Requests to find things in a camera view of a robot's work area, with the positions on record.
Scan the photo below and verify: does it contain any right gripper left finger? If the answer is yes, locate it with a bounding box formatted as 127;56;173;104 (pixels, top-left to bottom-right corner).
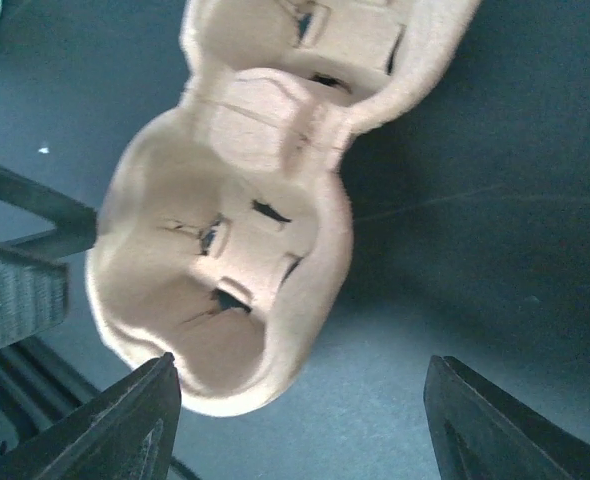
0;353;181;479

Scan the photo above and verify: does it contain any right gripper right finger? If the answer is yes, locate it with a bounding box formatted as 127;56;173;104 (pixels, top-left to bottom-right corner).
423;355;590;479

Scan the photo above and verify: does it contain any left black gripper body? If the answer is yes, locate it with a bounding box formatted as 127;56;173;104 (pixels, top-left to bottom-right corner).
0;245;69;349

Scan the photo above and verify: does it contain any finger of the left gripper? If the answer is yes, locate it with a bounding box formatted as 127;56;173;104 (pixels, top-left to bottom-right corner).
0;165;97;255

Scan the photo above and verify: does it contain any pulp cup carrier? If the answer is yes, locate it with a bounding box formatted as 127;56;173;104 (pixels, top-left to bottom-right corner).
85;1;478;417

